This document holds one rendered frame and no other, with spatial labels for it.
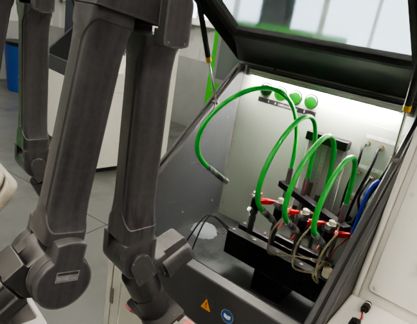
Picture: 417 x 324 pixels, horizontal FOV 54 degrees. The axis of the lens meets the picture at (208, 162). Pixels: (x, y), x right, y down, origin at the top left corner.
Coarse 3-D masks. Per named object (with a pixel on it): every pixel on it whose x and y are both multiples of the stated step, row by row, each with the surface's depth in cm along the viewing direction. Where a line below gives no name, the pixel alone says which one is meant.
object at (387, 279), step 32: (416, 128) 100; (416, 160) 100; (416, 192) 99; (384, 224) 103; (416, 224) 99; (384, 256) 102; (416, 256) 98; (384, 288) 102; (416, 288) 98; (416, 320) 98
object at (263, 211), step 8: (296, 120) 109; (312, 120) 117; (288, 128) 107; (280, 136) 106; (280, 144) 105; (312, 144) 125; (272, 152) 104; (312, 160) 127; (264, 168) 104; (264, 176) 104; (304, 184) 131; (256, 192) 105; (304, 192) 131; (256, 200) 106; (264, 208) 111; (264, 216) 114; (272, 216) 117
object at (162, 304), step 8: (160, 296) 71; (168, 296) 76; (128, 304) 76; (136, 304) 71; (144, 304) 70; (152, 304) 70; (160, 304) 71; (168, 304) 74; (176, 304) 74; (136, 312) 75; (144, 312) 71; (152, 312) 71; (160, 312) 72; (168, 312) 73; (176, 312) 73; (144, 320) 73; (152, 320) 73; (160, 320) 72; (168, 320) 72; (176, 320) 72
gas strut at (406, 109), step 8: (416, 64) 92; (416, 72) 93; (416, 80) 94; (416, 88) 96; (408, 96) 97; (408, 104) 98; (408, 112) 100; (400, 128) 104; (400, 136) 105; (392, 160) 110
